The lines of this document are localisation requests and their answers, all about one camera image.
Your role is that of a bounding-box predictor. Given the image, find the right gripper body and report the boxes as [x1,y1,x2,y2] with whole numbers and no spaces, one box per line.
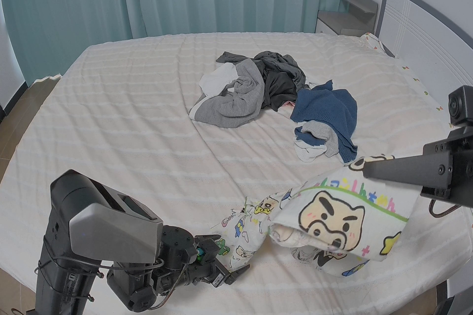
[421,138,473,210]

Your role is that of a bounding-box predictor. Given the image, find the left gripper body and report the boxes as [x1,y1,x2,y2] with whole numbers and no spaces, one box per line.
[184,263,233,288]

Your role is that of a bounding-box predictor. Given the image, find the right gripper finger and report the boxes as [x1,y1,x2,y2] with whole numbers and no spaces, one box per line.
[363,153,425,186]

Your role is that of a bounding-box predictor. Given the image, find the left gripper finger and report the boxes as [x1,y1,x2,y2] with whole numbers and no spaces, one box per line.
[229,265,251,285]

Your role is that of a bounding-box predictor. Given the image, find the white printed pyjama top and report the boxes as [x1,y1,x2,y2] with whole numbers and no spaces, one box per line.
[220,154,422,277]

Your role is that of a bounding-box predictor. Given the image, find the pile of clothes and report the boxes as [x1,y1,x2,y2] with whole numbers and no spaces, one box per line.
[188,51,309,129]

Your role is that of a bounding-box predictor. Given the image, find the dark blue garment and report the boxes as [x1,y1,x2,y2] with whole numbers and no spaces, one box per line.
[290,82,359,163]

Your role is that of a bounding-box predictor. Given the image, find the white printed pillow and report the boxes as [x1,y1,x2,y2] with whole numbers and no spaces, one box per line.
[360,32,399,57]

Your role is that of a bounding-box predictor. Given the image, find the grey bedside table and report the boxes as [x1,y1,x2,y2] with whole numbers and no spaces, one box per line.
[316,0,379,37]

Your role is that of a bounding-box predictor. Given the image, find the bed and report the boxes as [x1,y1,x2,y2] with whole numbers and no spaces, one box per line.
[0,0,473,315]

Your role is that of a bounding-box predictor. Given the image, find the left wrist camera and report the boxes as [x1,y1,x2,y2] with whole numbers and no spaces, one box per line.
[193,234,223,265]

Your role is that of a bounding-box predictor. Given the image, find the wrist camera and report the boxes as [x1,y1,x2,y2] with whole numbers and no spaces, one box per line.
[446,85,473,153]
[193,234,223,265]

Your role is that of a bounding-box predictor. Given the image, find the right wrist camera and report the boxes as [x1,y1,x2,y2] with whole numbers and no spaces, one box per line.
[446,85,473,153]

